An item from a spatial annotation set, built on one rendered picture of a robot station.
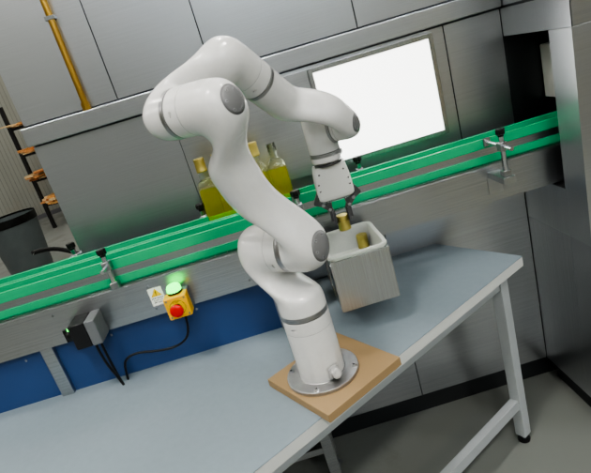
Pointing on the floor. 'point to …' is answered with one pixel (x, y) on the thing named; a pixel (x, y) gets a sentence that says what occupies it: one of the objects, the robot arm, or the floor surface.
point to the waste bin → (18, 240)
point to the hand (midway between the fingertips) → (341, 214)
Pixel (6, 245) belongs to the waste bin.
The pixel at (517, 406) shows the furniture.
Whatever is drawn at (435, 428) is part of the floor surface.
